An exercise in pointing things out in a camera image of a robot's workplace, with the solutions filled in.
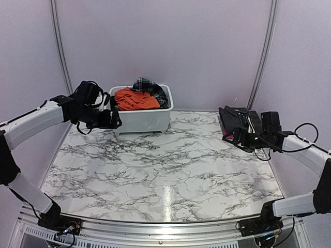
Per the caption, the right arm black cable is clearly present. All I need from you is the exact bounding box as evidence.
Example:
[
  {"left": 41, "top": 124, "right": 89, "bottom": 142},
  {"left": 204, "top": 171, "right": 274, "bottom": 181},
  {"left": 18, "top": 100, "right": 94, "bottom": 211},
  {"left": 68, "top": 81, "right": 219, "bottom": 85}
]
[{"left": 254, "top": 122, "right": 320, "bottom": 162}]

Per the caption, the folded dark striped shirt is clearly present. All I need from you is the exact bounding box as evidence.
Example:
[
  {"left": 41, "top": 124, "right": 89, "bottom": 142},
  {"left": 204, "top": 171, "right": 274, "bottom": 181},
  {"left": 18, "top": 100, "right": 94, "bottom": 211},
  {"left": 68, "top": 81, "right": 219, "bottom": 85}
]
[{"left": 218, "top": 105, "right": 262, "bottom": 134}]

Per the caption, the right aluminium wall post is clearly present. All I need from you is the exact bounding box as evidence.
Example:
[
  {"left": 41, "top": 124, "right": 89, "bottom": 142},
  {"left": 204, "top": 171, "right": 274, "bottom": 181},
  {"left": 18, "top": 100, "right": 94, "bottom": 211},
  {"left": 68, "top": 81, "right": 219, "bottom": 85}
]
[{"left": 247, "top": 0, "right": 279, "bottom": 110}]

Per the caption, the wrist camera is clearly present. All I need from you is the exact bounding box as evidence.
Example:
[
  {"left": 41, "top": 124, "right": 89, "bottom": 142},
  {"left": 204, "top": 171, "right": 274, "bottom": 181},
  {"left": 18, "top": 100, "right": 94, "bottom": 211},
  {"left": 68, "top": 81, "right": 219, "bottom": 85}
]
[
  {"left": 261, "top": 112, "right": 282, "bottom": 135},
  {"left": 74, "top": 81, "right": 104, "bottom": 107}
]

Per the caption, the aluminium front frame rail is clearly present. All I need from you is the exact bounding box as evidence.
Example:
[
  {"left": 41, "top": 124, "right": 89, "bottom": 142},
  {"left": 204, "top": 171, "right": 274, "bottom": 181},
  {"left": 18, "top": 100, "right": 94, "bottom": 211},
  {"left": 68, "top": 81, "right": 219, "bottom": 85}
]
[{"left": 10, "top": 204, "right": 311, "bottom": 248}]

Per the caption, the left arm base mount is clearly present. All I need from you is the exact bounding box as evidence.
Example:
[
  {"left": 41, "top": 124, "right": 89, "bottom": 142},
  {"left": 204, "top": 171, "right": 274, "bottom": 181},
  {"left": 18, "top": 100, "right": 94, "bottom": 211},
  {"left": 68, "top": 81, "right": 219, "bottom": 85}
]
[{"left": 37, "top": 214, "right": 82, "bottom": 236}]

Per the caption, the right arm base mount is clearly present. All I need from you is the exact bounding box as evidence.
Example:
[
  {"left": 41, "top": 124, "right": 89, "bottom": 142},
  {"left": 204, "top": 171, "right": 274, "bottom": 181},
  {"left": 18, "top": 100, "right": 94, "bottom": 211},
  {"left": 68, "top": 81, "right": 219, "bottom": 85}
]
[{"left": 236, "top": 200, "right": 283, "bottom": 237}]

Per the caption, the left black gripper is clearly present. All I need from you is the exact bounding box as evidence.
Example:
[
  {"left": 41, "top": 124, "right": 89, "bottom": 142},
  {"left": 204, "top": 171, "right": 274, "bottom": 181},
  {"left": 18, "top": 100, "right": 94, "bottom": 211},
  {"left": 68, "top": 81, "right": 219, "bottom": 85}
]
[{"left": 74, "top": 104, "right": 122, "bottom": 129}]

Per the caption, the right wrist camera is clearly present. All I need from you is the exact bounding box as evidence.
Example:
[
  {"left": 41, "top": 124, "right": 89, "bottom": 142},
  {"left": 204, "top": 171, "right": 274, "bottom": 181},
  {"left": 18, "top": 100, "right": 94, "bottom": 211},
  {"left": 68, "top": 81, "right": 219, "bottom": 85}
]
[{"left": 261, "top": 112, "right": 282, "bottom": 135}]

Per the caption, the folded pink garment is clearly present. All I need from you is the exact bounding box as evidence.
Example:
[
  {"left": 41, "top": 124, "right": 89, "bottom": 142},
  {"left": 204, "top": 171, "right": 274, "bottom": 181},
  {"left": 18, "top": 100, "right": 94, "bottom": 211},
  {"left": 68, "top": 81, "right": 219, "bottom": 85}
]
[{"left": 222, "top": 129, "right": 233, "bottom": 140}]

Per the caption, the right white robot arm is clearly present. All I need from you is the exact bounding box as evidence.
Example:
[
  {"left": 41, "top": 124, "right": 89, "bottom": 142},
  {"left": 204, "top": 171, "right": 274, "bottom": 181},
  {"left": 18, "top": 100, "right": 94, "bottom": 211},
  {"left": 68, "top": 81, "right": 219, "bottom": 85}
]
[{"left": 222, "top": 128, "right": 330, "bottom": 231}]

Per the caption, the black white plaid shirt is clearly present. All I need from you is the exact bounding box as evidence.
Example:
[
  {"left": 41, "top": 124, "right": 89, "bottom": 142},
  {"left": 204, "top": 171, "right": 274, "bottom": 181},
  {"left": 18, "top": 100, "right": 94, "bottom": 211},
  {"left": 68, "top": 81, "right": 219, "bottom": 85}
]
[{"left": 131, "top": 77, "right": 168, "bottom": 109}]

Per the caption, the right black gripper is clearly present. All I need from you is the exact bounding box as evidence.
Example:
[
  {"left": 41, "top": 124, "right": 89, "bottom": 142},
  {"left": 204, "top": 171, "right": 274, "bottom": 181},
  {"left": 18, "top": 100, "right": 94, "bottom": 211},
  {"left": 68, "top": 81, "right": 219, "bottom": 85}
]
[{"left": 223, "top": 127, "right": 270, "bottom": 152}]

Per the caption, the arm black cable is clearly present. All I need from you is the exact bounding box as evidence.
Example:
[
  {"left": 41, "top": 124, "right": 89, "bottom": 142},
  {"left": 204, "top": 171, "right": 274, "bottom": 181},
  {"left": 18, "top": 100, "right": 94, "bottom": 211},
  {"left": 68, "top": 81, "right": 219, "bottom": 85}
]
[
  {"left": 254, "top": 122, "right": 320, "bottom": 162},
  {"left": 76, "top": 113, "right": 104, "bottom": 135}
]

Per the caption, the orange t-shirt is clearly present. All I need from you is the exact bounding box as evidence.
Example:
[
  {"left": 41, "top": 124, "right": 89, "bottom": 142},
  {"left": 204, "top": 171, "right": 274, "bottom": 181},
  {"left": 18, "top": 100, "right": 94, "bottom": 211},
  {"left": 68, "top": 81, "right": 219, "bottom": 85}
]
[{"left": 114, "top": 87, "right": 161, "bottom": 111}]

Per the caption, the left aluminium wall post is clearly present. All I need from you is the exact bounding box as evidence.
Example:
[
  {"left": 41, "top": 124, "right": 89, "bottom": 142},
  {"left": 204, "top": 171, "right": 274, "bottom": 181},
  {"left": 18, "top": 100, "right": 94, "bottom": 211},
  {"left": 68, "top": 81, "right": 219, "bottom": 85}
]
[{"left": 50, "top": 0, "right": 73, "bottom": 95}]

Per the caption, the white plastic laundry bin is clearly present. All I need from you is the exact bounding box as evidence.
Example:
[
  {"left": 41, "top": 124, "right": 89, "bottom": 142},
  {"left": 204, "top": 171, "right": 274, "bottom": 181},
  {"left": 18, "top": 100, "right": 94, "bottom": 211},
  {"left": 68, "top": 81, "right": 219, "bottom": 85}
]
[{"left": 111, "top": 84, "right": 174, "bottom": 135}]

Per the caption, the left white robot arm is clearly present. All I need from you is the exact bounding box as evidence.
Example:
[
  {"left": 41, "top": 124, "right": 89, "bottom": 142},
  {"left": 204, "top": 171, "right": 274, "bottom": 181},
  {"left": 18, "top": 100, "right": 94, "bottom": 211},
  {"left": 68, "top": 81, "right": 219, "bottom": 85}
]
[{"left": 1, "top": 95, "right": 122, "bottom": 230}]

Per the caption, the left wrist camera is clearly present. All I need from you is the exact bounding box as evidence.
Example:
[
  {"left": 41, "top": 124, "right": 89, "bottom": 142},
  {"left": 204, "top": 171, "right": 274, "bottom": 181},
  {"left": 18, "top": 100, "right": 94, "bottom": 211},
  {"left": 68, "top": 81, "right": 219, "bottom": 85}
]
[{"left": 74, "top": 81, "right": 104, "bottom": 107}]

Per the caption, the aluminium wall post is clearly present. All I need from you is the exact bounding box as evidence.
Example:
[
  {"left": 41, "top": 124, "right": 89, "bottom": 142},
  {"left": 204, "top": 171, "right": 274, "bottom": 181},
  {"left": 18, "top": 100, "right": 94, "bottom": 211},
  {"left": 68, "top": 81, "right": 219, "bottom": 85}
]
[
  {"left": 247, "top": 0, "right": 279, "bottom": 110},
  {"left": 50, "top": 0, "right": 73, "bottom": 95}
]

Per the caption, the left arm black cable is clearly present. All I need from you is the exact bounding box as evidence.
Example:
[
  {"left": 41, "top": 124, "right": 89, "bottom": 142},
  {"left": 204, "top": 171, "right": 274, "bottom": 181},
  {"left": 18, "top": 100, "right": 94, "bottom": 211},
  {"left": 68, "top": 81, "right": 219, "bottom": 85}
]
[{"left": 76, "top": 113, "right": 104, "bottom": 135}]

